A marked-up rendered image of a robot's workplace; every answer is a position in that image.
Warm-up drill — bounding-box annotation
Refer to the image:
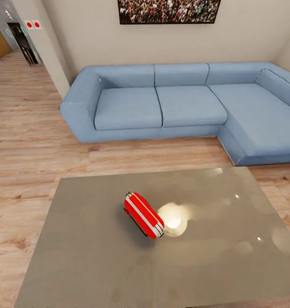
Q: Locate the radio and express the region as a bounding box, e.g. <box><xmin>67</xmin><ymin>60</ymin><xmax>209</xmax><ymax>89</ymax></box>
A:
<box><xmin>124</xmin><ymin>192</ymin><xmax>164</xmax><ymax>239</ymax></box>

